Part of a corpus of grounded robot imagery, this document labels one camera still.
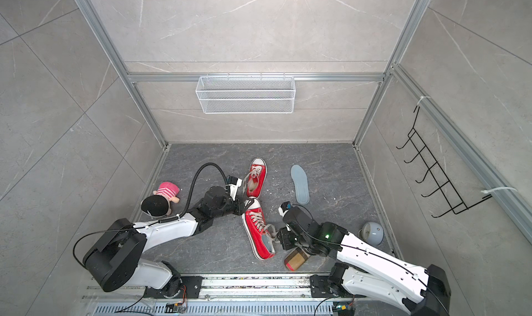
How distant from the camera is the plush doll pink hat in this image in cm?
88

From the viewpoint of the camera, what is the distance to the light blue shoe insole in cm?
98

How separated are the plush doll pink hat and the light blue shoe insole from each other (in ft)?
1.89
